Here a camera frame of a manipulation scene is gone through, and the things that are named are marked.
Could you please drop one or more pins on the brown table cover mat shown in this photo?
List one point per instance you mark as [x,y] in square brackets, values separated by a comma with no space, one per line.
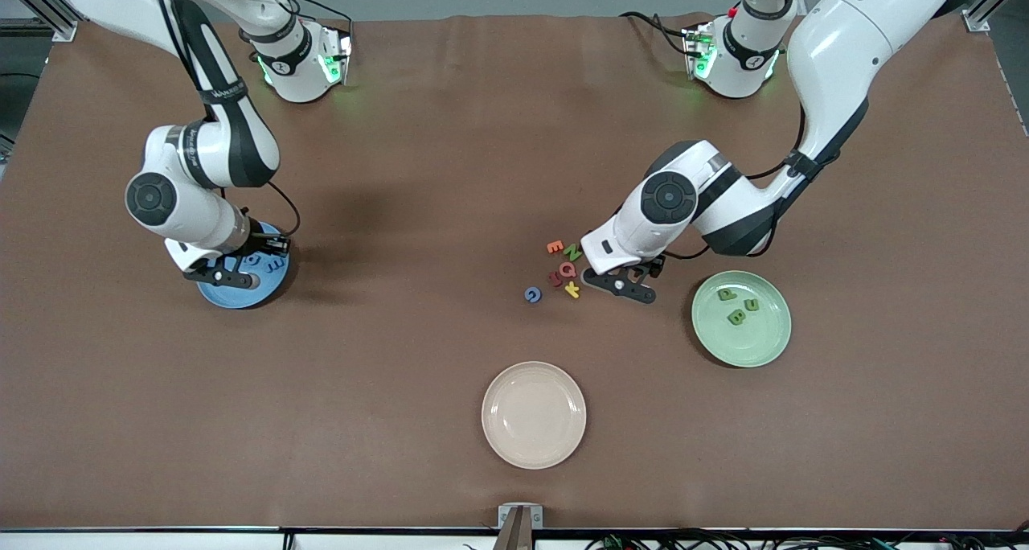
[402,453]

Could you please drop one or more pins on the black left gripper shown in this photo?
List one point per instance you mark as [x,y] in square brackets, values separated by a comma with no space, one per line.
[653,267]

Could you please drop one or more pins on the green foam letter N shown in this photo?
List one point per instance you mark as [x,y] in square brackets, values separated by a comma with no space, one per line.
[572,252]

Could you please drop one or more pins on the green foam letter P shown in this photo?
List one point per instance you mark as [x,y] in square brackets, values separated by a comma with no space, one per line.
[727,294]

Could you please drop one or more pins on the green foam letter B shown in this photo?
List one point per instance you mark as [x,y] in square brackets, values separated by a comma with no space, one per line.
[736,318]

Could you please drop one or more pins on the beige round plate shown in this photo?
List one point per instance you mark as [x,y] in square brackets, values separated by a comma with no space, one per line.
[534,415]

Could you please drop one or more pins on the grey arm base connector block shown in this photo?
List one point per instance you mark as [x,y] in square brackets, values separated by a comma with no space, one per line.
[336,51]
[698,51]

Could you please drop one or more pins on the pink foam letter Q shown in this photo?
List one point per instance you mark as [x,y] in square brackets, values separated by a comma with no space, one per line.
[561,270]

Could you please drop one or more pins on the blue foam letter M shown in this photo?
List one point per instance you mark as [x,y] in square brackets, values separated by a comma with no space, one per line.
[275,266]

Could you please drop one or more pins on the yellow foam letter K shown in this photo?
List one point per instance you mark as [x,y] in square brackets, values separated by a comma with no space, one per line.
[571,290]

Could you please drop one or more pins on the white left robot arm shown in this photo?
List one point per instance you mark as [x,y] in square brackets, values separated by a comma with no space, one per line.
[836,51]

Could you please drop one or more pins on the green round plate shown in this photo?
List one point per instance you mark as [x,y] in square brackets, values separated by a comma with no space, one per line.
[756,349]

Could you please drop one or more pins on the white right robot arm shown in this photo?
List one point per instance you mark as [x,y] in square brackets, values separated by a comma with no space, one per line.
[189,216]

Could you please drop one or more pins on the blue round plate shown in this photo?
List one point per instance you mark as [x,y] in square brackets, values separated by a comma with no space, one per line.
[233,293]

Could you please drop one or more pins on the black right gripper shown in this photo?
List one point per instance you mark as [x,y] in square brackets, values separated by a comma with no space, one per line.
[263,240]

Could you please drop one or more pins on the white table edge rail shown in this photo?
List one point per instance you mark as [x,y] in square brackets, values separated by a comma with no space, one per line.
[120,542]

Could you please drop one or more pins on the dark red foam letter I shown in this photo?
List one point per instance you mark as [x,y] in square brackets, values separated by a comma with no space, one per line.
[555,277]

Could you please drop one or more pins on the blue foam letter G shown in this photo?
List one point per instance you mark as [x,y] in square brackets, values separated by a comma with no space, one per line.
[527,295]

